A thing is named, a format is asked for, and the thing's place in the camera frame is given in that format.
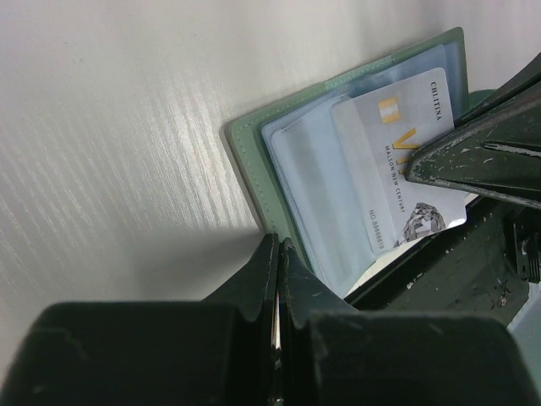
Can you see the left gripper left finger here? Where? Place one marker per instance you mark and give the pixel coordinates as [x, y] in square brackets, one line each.
[217, 351]

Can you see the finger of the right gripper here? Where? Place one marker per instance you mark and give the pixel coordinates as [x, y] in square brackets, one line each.
[480, 102]
[496, 156]

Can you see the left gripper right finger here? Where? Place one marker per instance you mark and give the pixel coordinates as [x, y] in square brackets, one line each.
[333, 354]

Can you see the green card holder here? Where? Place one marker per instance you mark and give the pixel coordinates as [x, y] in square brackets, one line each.
[293, 165]

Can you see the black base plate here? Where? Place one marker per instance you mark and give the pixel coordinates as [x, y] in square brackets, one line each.
[468, 269]

